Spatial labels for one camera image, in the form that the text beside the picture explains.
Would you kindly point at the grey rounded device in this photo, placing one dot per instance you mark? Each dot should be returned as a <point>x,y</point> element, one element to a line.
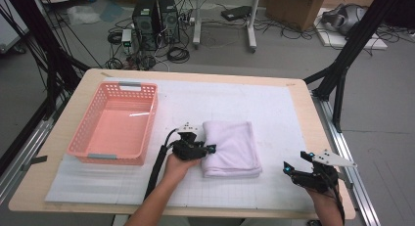
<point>345,19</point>

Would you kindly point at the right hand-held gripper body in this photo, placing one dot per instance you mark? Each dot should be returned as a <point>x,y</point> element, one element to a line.
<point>318,182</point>

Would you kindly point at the slim black computer tower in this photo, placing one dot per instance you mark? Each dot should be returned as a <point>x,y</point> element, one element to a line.
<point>169,20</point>

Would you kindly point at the large black computer tower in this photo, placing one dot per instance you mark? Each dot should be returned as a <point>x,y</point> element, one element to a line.
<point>145,23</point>

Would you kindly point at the person's left hand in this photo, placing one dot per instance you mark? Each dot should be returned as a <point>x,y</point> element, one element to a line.
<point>177,170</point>

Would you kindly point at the open cardboard box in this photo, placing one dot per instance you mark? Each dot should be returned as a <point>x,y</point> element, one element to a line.
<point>293,7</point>

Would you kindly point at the clear plastic bag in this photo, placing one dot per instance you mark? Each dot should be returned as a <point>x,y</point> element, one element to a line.
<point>83,14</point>

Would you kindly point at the grey metal bracket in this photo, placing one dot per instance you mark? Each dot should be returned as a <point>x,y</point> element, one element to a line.
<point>36,160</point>
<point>347,182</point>

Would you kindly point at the black metal frame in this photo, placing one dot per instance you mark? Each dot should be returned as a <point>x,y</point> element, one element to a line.
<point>352,40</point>
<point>42,40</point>

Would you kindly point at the white grid mat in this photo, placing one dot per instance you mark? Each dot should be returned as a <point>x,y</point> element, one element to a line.
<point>228,99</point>

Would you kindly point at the lilac printed towel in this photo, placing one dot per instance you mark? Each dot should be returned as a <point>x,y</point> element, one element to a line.
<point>231,147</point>

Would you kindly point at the flat black box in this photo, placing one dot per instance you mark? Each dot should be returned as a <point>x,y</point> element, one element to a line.
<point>236,12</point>

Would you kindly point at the person's right hand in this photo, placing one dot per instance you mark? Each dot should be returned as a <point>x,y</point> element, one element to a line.
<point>326,203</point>

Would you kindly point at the white metal stand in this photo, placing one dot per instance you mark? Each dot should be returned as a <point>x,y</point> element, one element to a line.
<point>196,23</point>

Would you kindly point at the aluminium rail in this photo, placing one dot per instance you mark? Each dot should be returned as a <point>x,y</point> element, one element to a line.
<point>29,144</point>
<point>345,141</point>

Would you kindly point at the white foam board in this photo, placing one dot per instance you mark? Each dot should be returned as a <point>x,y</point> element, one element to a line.
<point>336,40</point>

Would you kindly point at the white cabinet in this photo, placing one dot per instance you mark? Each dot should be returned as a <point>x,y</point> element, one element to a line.
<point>9,33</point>

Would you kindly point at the small white electronic device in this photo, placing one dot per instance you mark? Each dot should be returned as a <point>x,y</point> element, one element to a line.
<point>126,36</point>

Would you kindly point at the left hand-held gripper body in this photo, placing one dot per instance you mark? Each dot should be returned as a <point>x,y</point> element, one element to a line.
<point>187,151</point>

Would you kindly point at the pink plastic basket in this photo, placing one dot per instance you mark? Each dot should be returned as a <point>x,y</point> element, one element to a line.
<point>114,131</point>

